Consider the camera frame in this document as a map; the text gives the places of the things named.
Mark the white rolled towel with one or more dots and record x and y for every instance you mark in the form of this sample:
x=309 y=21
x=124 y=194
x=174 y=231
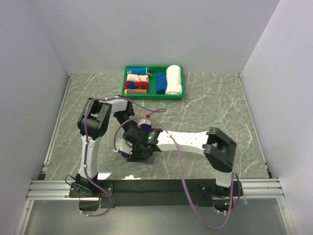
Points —
x=174 y=80

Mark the black base bar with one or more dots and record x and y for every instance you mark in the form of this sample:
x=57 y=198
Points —
x=130 y=193

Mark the right aluminium side rail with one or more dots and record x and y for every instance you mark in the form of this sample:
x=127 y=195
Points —
x=255 y=130

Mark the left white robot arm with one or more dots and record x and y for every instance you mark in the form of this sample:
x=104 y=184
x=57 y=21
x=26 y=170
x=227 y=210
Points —
x=93 y=124

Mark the teal blue rolled towel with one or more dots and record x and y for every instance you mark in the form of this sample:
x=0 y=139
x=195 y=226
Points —
x=138 y=70

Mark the pink rolled towel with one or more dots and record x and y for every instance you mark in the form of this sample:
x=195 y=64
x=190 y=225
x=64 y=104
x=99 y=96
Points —
x=137 y=78

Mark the aluminium front rail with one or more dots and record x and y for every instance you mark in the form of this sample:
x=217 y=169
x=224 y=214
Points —
x=59 y=190

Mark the purple towel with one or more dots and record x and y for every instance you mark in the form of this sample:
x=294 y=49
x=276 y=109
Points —
x=137 y=140

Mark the green plastic tray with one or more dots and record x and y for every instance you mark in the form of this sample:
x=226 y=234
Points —
x=151 y=95

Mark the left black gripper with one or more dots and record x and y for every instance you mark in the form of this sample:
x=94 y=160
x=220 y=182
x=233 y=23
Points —
x=137 y=127

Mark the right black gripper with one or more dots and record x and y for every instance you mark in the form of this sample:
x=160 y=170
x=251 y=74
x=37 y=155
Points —
x=135 y=157

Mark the aluminium side rail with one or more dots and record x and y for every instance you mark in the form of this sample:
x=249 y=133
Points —
x=255 y=130
x=55 y=130

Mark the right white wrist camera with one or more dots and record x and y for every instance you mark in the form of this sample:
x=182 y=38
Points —
x=122 y=145

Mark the left aluminium side rail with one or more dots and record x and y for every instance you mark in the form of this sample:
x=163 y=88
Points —
x=55 y=130

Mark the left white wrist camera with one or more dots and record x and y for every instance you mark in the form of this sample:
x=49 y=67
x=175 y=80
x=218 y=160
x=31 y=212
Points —
x=145 y=123

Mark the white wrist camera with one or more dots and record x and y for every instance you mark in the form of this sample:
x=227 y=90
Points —
x=122 y=145
x=145 y=123

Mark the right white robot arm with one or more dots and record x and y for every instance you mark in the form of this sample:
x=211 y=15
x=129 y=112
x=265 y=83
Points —
x=219 y=149

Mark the orange grey rolled towel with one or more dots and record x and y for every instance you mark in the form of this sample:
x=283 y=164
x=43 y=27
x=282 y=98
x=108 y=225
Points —
x=135 y=91

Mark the red blue rolled towel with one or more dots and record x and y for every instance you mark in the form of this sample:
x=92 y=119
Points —
x=136 y=85

